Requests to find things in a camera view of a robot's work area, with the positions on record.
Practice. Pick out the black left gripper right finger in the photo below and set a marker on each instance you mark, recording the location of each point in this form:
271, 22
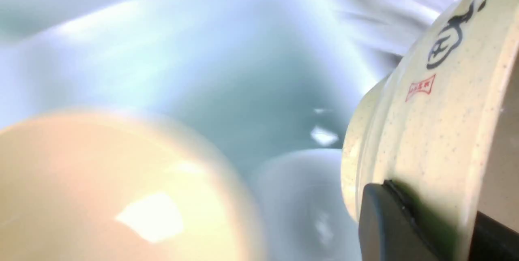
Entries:
492, 241

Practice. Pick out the tan noodle bowl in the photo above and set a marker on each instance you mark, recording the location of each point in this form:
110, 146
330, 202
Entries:
443, 127

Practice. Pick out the stack of white dishes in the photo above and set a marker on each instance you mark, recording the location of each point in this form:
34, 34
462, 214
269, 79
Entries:
303, 214

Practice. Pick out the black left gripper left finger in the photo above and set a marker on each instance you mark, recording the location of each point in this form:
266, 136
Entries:
387, 229

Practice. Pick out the large white plastic tub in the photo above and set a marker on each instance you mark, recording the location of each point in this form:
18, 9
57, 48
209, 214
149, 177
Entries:
257, 78

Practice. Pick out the stack of tan bowls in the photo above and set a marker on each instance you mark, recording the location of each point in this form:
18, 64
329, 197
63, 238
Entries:
95, 186

